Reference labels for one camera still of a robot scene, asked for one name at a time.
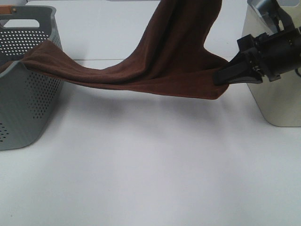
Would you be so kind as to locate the brown towel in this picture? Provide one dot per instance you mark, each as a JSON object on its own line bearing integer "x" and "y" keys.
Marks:
{"x": 170, "y": 58}

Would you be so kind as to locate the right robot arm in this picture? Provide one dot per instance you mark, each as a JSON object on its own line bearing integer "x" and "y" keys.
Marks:
{"x": 279, "y": 19}

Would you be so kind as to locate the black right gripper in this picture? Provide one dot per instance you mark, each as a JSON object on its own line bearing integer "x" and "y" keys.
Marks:
{"x": 264, "y": 55}

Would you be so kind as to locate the brown leather basket handle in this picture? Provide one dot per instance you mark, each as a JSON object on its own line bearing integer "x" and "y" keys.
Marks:
{"x": 7, "y": 9}

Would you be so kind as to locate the beige basket with grey rim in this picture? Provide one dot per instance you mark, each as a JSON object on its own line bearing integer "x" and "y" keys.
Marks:
{"x": 279, "y": 101}

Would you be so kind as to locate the grey perforated plastic basket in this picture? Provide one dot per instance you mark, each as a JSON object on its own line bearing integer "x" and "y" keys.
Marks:
{"x": 27, "y": 98}

